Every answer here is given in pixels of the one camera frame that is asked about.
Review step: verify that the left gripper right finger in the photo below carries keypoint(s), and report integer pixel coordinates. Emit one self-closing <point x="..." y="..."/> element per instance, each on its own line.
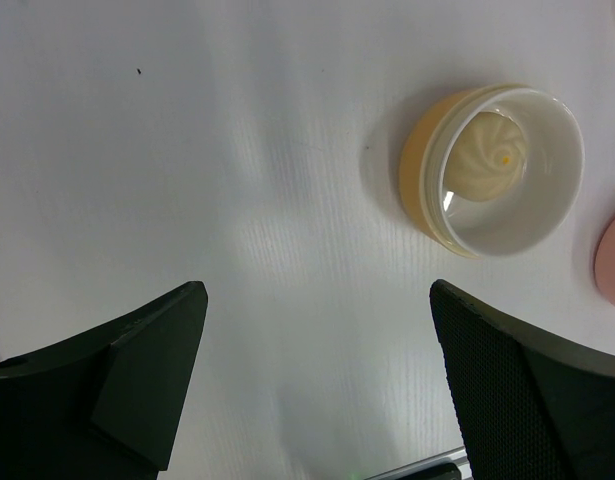
<point x="530" y="404"/>

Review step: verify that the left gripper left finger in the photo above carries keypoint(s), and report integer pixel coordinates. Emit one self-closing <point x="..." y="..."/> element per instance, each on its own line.
<point x="106" y="403"/>

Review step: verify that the yellow lunch box bowl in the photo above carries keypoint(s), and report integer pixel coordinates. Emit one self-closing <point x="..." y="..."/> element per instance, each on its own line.
<point x="525" y="215"/>

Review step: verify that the white steamed bun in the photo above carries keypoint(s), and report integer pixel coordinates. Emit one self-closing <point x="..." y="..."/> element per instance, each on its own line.
<point x="488" y="158"/>

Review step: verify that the pink lunch box bowl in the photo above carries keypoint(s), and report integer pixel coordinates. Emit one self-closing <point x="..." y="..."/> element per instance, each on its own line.
<point x="604" y="264"/>

